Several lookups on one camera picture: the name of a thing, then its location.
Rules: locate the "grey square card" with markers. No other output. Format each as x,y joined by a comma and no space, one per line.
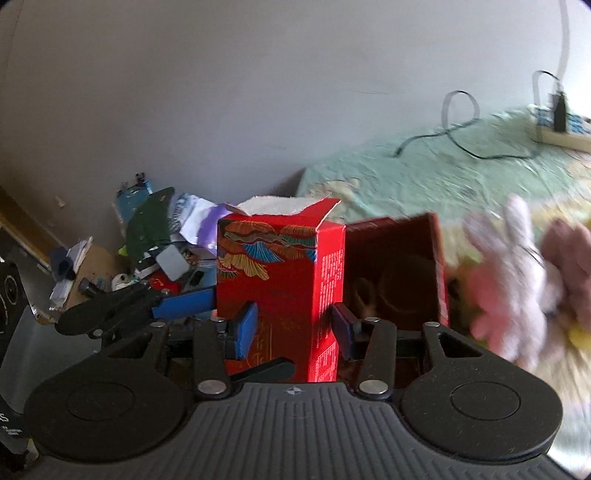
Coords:
173,262

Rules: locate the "black charger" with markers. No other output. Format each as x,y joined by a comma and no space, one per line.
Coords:
558,113

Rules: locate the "black bottle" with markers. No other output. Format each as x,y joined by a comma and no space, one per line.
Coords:
88,287

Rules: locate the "red cardboard box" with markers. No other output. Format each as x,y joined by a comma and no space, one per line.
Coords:
392,244

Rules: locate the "brown plush toy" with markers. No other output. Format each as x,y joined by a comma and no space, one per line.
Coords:
572,258

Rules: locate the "red cloth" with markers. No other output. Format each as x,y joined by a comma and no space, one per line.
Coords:
161,281

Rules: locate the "purple cloth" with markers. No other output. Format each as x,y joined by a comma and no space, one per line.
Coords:
207,226

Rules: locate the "dark green cloth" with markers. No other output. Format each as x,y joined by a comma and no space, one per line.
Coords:
147,226

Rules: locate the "red floral carton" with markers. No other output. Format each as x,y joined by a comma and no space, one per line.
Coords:
277,286

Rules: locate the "pink and white plush rabbit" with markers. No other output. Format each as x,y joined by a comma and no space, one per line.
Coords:
512,286

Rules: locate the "stack of papers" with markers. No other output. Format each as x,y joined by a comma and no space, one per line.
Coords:
69,286

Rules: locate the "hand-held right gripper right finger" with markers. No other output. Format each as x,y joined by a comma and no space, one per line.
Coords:
341,330

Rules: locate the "blue box with clip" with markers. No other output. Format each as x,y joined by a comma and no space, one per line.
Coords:
131,198

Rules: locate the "white power strip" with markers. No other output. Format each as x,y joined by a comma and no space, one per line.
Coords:
572,138

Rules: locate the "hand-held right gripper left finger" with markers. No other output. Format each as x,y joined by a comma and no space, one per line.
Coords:
244,330

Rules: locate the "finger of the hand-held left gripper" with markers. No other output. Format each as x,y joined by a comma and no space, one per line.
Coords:
268,371
184,304

